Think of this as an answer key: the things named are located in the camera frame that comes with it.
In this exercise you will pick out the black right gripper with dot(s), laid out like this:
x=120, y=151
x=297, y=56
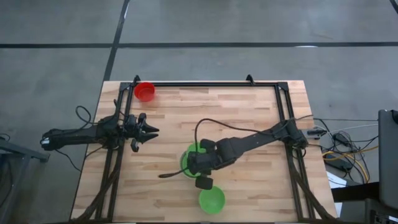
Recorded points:
x=205, y=161

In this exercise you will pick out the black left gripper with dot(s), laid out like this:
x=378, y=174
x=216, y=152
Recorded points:
x=132, y=132

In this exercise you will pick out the green plastic bowl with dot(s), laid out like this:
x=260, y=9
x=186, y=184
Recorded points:
x=184, y=165
x=194, y=147
x=213, y=202

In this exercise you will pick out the red plastic bowl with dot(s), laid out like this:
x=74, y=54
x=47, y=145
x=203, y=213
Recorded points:
x=144, y=92

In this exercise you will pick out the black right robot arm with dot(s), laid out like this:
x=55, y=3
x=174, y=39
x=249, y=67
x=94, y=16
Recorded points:
x=258, y=140

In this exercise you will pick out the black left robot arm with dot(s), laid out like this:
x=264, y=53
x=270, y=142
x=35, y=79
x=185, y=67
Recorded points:
x=77, y=135

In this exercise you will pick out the green bowl in silver rim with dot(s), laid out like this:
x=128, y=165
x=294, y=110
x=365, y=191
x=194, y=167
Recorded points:
x=179, y=164

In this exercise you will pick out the white paper sheet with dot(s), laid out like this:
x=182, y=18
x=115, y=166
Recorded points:
x=334, y=183

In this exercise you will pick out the grey metal stand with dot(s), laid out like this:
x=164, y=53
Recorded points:
x=18, y=152

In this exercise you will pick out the black power adapter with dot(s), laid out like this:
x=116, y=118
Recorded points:
x=339, y=165

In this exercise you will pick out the black floor bar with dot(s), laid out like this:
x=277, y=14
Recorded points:
x=354, y=192

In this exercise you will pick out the dark grey case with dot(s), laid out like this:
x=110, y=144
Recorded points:
x=388, y=155

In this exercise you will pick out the dark box with label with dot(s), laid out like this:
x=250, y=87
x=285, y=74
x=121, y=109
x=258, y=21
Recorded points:
x=382, y=213

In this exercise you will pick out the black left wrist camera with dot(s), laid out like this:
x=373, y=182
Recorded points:
x=132, y=120

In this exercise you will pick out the black aluminium table frame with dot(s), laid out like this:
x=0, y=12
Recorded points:
x=202, y=84

